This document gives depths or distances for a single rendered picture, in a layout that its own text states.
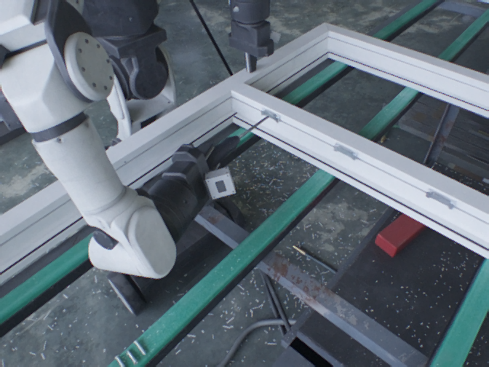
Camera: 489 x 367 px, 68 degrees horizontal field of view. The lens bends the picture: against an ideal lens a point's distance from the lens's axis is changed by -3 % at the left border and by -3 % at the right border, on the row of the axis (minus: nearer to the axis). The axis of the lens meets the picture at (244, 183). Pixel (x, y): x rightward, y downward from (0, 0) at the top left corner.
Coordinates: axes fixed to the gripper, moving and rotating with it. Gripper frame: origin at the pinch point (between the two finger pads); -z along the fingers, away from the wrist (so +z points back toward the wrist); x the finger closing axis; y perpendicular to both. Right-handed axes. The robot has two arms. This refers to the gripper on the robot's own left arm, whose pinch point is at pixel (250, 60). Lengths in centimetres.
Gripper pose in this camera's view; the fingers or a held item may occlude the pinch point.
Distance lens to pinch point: 94.5
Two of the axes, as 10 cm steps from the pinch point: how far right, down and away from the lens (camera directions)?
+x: 7.5, 4.6, -4.8
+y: 6.7, -5.5, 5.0
